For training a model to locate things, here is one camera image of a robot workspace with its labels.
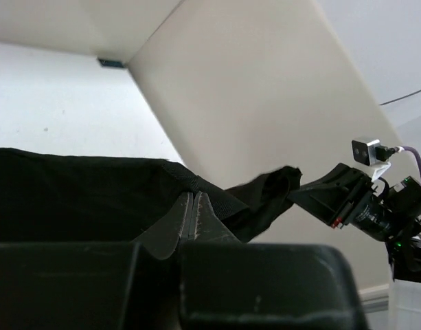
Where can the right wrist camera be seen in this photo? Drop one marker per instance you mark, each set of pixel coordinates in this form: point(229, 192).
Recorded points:
point(365, 158)

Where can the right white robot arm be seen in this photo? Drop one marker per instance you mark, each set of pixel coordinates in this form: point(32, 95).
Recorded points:
point(404, 260)

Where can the right corner label sticker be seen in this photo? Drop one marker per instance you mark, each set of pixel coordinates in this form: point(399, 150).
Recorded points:
point(111, 63)

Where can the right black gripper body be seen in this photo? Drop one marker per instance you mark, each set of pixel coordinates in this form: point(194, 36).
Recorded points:
point(391, 217)

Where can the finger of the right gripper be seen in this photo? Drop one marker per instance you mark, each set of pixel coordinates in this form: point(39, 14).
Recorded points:
point(329, 205)
point(341, 176)

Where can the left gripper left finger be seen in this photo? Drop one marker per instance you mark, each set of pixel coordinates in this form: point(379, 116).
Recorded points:
point(161, 239)

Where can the black pleated skirt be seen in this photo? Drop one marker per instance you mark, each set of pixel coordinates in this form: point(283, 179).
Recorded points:
point(77, 198)

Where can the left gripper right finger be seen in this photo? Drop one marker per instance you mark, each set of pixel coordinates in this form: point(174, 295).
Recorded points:
point(206, 226)

